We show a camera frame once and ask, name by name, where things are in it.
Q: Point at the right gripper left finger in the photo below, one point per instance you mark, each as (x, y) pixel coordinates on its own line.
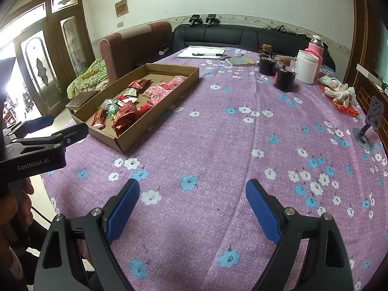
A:
(76, 253)

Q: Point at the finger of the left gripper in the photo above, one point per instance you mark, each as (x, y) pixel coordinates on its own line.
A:
(70, 135)
(37, 124)

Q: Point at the red long snack bar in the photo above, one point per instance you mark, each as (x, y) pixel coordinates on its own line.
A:
(99, 119)

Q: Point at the green candy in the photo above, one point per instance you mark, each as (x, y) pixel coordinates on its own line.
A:
(110, 113)

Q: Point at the clear green-edged snack packet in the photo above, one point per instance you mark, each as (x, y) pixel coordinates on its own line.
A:
(109, 105)

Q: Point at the dark red foil packet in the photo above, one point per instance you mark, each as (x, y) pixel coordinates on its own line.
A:
(124, 118)

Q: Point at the white red snack packet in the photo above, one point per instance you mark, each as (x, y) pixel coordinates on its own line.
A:
(122, 100)

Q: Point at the pink cartoon snack packet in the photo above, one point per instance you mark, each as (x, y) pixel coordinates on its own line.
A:
(156, 94)

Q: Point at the white green snack packet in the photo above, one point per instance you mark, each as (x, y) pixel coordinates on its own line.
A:
(130, 92)

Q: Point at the red foil candy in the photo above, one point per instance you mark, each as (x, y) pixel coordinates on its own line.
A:
(144, 109)

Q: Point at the person's left hand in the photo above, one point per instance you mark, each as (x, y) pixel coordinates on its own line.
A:
(9, 205)

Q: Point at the wooden stool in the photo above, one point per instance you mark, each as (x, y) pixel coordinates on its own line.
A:
(77, 102)

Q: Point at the brown cardboard tray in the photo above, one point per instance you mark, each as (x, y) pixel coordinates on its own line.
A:
(158, 73)

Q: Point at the green floral cloth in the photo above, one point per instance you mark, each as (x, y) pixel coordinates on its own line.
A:
(95, 78)

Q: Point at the brown red armchair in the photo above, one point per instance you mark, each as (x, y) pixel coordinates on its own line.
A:
(122, 50)

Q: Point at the purple floral tablecloth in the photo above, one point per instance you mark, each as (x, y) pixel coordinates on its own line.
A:
(192, 228)

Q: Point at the white paper pad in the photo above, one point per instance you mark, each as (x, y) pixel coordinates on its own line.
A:
(186, 53)

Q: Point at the black white pen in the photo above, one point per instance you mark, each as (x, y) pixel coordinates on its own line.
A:
(207, 54)

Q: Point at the black phone stand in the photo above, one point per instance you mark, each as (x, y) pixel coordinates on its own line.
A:
(373, 120)

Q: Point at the red foil bag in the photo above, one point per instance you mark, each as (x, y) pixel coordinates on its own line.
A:
(350, 110)

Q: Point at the white work gloves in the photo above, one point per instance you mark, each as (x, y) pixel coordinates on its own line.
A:
(340, 92)

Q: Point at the black device on sofa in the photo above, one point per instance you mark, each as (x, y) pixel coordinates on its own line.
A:
(195, 19)
(212, 19)

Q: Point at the black jar with wooden knob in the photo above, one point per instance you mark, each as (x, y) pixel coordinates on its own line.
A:
(285, 75)

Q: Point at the small colourful notebook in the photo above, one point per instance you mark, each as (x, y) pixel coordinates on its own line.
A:
(241, 61)

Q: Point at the white plastic canister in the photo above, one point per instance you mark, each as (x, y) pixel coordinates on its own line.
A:
(306, 66)

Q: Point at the black leather sofa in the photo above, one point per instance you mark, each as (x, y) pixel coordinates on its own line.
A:
(241, 37)

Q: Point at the pink thermos flask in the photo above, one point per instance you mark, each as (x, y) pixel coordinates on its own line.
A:
(315, 47)

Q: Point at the rear black jar wooden knob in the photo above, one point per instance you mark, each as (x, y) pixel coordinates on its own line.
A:
(265, 51)

